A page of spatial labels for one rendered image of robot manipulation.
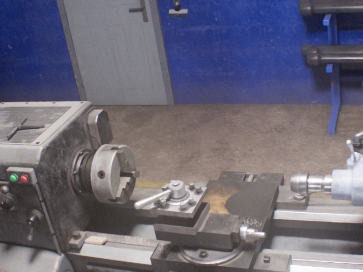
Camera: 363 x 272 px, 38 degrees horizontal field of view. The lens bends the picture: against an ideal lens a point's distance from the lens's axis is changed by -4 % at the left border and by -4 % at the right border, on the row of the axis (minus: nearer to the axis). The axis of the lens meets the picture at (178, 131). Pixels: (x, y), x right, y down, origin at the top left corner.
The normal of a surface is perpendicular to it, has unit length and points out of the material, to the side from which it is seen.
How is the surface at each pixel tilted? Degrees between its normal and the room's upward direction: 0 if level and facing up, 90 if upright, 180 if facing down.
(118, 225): 0
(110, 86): 90
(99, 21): 90
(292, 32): 90
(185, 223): 0
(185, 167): 0
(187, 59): 90
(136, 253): 36
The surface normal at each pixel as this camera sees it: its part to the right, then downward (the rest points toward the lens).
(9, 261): -0.31, -0.50
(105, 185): -0.36, 0.30
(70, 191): 0.93, 0.02
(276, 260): -0.16, -0.88
